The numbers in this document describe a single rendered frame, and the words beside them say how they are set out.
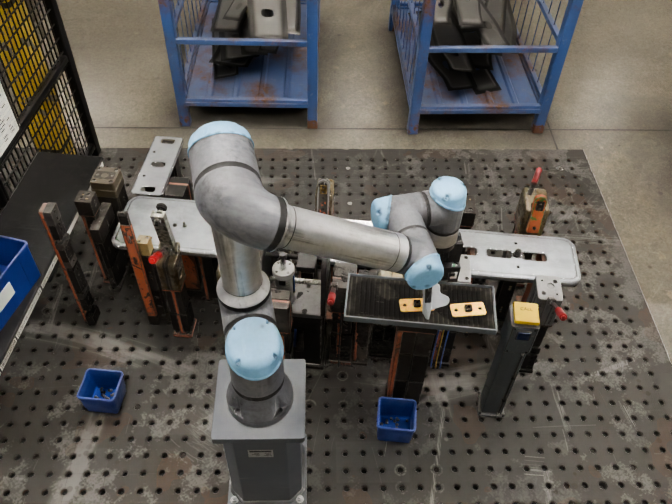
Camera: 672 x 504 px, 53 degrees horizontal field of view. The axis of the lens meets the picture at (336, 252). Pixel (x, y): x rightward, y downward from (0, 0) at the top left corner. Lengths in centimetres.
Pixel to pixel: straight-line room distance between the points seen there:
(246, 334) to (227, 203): 39
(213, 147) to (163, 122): 300
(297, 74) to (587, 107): 179
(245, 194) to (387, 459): 108
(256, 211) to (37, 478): 120
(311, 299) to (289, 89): 231
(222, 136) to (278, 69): 306
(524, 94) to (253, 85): 159
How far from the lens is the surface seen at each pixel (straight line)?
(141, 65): 470
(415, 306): 167
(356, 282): 171
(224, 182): 111
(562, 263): 209
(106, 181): 221
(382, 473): 196
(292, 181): 265
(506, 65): 445
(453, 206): 139
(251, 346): 140
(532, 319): 172
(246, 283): 141
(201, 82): 418
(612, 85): 481
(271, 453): 164
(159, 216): 183
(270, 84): 412
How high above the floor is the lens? 248
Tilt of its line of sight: 48 degrees down
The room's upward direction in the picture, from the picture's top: 2 degrees clockwise
